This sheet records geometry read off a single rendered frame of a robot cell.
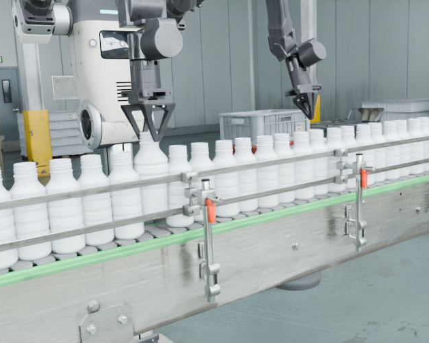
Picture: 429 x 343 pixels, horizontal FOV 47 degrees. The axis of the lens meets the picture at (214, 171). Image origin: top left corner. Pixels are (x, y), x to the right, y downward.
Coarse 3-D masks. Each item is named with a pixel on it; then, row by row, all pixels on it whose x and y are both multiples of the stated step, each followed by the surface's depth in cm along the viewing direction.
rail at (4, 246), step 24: (384, 144) 134; (216, 168) 102; (240, 168) 105; (384, 168) 135; (72, 192) 84; (96, 192) 87; (264, 192) 110; (144, 216) 93; (24, 240) 80; (48, 240) 83
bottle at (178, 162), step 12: (168, 156) 99; (180, 156) 98; (180, 168) 98; (192, 168) 100; (180, 180) 98; (168, 192) 99; (180, 192) 98; (168, 204) 99; (180, 204) 99; (168, 216) 100; (180, 216) 99; (192, 216) 100
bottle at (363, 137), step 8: (360, 128) 132; (368, 128) 132; (360, 136) 132; (368, 136) 132; (360, 144) 131; (368, 144) 131; (360, 152) 132; (368, 152) 131; (368, 160) 132; (368, 176) 132; (368, 184) 133
